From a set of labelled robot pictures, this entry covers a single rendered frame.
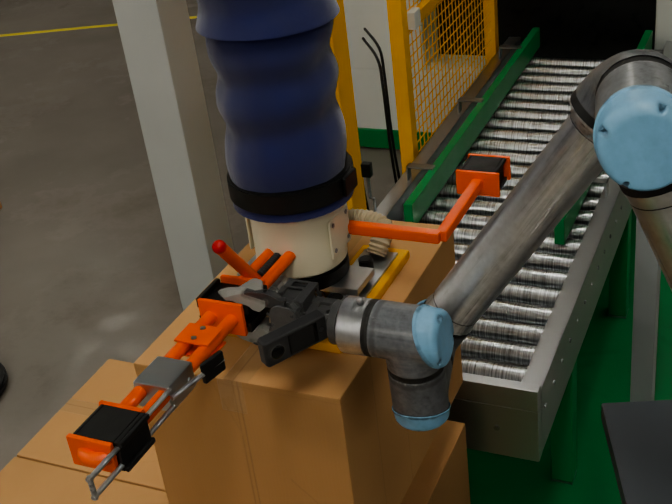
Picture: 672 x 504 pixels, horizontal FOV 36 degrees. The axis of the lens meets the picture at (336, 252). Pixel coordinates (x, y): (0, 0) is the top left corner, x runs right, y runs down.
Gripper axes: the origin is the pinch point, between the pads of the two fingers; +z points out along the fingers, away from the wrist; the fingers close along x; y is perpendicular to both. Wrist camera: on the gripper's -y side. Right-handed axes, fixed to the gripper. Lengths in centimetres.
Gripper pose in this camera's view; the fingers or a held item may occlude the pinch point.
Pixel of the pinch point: (226, 313)
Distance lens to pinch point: 169.4
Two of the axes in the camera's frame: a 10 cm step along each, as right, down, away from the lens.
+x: -1.1, -8.6, -5.0
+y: 3.9, -5.0, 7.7
